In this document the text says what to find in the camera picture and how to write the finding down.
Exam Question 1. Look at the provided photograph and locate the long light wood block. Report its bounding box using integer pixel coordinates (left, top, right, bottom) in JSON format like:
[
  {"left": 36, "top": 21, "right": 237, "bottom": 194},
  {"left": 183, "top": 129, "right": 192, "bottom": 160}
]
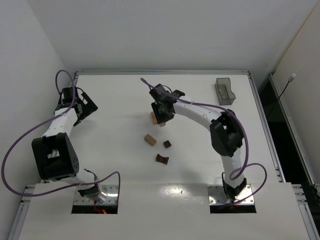
[{"left": 150, "top": 111, "right": 158, "bottom": 124}]

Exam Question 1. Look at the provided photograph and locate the light rectangular wood block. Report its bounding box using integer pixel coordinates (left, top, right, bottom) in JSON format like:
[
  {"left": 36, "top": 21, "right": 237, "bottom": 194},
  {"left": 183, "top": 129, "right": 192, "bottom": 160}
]
[{"left": 144, "top": 134, "right": 157, "bottom": 146}]

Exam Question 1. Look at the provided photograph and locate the smoky transparent plastic bin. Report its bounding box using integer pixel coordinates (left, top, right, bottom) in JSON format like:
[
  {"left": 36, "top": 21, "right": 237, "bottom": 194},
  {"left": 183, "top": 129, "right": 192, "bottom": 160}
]
[{"left": 214, "top": 77, "right": 236, "bottom": 106}]

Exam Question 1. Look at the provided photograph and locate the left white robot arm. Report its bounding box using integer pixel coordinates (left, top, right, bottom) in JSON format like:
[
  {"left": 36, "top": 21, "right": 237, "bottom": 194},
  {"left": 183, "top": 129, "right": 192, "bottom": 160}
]
[{"left": 31, "top": 87, "right": 101, "bottom": 201}]

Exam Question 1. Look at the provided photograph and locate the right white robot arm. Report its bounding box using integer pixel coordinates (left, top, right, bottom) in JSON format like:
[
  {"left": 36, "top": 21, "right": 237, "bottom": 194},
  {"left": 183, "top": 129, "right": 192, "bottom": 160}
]
[{"left": 148, "top": 84, "right": 249, "bottom": 200}]

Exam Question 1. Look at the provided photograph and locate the dark brown arch block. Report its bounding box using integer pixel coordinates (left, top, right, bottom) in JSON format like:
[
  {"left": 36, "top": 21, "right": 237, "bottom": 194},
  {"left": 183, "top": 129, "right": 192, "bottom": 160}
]
[{"left": 155, "top": 154, "right": 169, "bottom": 165}]

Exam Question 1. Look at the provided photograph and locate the dark brown wood cube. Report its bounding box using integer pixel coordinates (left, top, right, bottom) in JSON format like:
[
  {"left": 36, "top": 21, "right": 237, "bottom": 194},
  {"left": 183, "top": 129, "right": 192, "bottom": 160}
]
[{"left": 163, "top": 140, "right": 172, "bottom": 149}]

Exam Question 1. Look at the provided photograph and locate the aluminium table frame rail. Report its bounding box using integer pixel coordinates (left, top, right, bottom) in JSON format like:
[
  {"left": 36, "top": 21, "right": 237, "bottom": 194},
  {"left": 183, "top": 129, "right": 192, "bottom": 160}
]
[{"left": 75, "top": 70, "right": 250, "bottom": 76}]

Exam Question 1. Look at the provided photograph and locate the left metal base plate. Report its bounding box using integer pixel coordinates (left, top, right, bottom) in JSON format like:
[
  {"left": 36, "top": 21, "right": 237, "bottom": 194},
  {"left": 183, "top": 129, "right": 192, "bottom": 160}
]
[{"left": 73, "top": 184, "right": 119, "bottom": 206}]

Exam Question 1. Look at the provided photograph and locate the metal base plate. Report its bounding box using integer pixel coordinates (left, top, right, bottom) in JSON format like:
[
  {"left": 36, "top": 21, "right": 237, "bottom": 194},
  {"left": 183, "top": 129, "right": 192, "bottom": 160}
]
[
  {"left": 73, "top": 184, "right": 119, "bottom": 206},
  {"left": 207, "top": 184, "right": 255, "bottom": 207}
]

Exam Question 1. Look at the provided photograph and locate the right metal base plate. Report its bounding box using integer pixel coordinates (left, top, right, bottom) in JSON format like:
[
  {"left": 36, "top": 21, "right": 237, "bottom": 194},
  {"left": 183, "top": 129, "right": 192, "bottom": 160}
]
[{"left": 207, "top": 184, "right": 255, "bottom": 207}]

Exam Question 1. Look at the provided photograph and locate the black cable white plug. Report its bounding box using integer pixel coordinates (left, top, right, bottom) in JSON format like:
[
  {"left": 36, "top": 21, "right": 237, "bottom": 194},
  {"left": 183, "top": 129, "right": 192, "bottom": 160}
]
[{"left": 266, "top": 73, "right": 296, "bottom": 120}]

